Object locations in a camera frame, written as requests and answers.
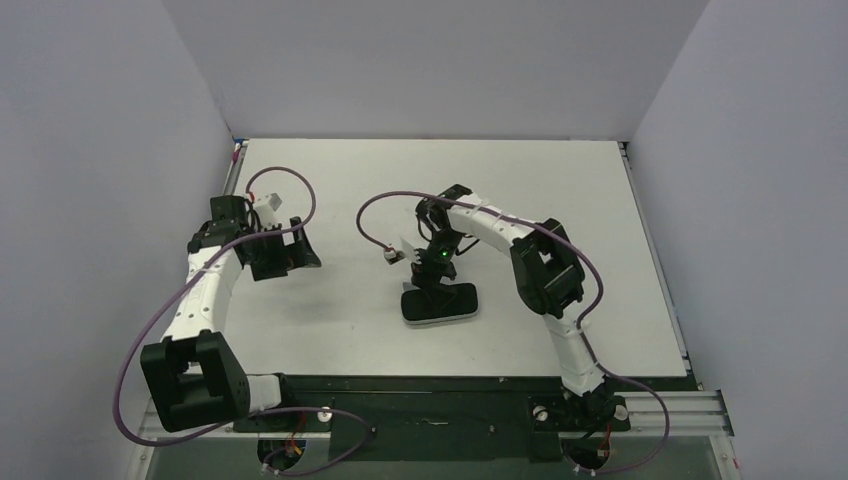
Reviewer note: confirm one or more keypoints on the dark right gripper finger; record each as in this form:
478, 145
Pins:
428, 288
449, 285

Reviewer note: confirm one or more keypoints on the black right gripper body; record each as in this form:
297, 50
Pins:
428, 275

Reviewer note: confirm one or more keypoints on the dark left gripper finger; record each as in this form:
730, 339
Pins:
298, 259
301, 243

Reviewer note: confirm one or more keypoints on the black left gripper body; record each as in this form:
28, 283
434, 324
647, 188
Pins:
270, 251

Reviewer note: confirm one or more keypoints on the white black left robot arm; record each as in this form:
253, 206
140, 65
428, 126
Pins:
193, 375

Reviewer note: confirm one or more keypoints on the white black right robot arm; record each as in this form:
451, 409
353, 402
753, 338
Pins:
548, 277

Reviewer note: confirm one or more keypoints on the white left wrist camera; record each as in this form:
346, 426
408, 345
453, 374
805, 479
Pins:
266, 208

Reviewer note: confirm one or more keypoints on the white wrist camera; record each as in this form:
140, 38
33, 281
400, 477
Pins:
404, 250
266, 208

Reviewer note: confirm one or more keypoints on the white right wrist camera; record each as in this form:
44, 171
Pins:
404, 250

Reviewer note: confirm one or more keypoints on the aluminium rail frame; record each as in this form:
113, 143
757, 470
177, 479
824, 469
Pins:
691, 414

